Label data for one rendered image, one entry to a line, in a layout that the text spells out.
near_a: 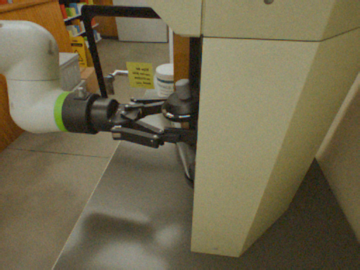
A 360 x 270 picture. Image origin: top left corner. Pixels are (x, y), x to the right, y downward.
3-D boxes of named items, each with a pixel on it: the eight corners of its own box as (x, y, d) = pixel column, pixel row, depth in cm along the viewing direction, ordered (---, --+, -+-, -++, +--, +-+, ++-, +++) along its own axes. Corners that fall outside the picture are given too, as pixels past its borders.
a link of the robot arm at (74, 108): (89, 120, 56) (70, 143, 49) (76, 78, 49) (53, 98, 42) (111, 122, 56) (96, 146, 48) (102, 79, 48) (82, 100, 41)
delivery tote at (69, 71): (86, 79, 268) (79, 53, 248) (59, 104, 221) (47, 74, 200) (55, 78, 272) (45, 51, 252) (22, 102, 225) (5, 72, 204)
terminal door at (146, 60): (194, 147, 72) (200, 8, 47) (110, 132, 78) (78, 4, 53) (195, 145, 72) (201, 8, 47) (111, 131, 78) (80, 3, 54)
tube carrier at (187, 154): (225, 157, 59) (214, 86, 47) (226, 190, 51) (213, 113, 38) (186, 159, 62) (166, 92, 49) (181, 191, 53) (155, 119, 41)
